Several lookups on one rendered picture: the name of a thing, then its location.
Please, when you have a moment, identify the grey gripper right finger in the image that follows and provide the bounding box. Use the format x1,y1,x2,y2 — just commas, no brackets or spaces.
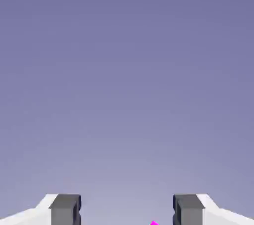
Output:
172,193,254,225

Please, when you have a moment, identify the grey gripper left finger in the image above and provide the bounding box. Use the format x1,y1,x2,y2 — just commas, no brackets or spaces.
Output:
0,194,82,225

